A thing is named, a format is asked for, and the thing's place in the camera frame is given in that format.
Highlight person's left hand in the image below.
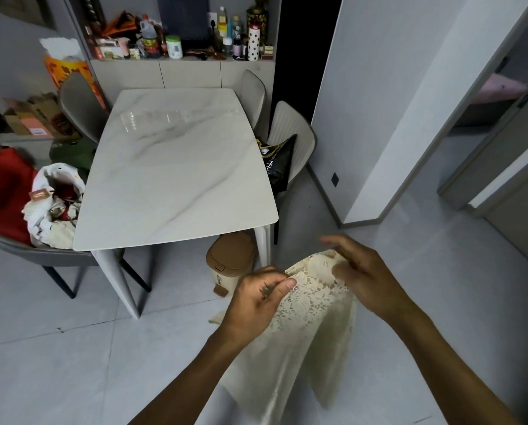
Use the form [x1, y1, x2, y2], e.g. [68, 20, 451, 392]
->
[219, 266, 298, 346]

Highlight person's right hand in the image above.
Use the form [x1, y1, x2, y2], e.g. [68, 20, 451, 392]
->
[319, 234, 419, 324]

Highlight cream lace garment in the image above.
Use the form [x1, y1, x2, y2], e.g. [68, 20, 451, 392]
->
[208, 249, 358, 425]

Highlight person's left forearm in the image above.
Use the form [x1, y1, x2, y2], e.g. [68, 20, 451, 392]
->
[128, 325, 252, 425]

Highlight person's right forearm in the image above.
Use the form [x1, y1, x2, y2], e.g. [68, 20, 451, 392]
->
[387, 304, 525, 425]

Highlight beige pedal trash bin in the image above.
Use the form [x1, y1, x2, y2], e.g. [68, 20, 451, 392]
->
[206, 232, 259, 298]

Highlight black shopping bag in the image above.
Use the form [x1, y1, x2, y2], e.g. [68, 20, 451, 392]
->
[256, 134, 298, 194]

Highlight cream ribbed dining chair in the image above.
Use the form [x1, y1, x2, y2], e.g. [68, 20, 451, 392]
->
[255, 100, 318, 245]

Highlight white marble dining table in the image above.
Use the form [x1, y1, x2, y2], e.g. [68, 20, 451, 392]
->
[72, 87, 279, 320]

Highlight dark grey dining chair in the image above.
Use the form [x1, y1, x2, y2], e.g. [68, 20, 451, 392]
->
[0, 223, 152, 300]

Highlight grey sideboard cabinet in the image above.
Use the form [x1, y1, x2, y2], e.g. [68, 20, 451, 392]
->
[89, 57, 276, 129]

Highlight pink bedding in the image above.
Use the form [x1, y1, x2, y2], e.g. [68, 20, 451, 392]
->
[469, 73, 528, 105]

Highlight white bag of clutter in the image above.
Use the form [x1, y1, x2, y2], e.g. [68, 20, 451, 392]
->
[22, 162, 87, 250]

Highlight white polka dot flask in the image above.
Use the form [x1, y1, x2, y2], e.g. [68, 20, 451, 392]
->
[247, 21, 261, 62]

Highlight green bag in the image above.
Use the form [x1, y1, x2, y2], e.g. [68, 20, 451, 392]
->
[49, 139, 97, 171]

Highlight small dark bottle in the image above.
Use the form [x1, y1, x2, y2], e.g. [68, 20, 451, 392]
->
[232, 15, 243, 61]

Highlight white jar green lid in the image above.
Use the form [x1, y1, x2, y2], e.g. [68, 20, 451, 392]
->
[165, 35, 184, 60]

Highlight gold ornate jar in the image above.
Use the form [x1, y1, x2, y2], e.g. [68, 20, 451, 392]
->
[246, 0, 269, 45]

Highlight clear bottle red cap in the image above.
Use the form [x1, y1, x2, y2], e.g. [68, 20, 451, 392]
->
[139, 14, 161, 59]

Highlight red cloth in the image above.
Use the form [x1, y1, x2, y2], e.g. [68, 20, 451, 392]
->
[0, 147, 39, 245]

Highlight cardboard boxes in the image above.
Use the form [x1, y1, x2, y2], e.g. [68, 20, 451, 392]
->
[2, 93, 81, 142]

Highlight orange patterned bag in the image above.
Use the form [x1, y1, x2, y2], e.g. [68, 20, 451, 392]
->
[44, 55, 108, 112]

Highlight orange package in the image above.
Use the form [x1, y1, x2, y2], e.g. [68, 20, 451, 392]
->
[101, 10, 139, 38]

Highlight white plastic bag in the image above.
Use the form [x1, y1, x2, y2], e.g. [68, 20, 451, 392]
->
[39, 37, 84, 63]

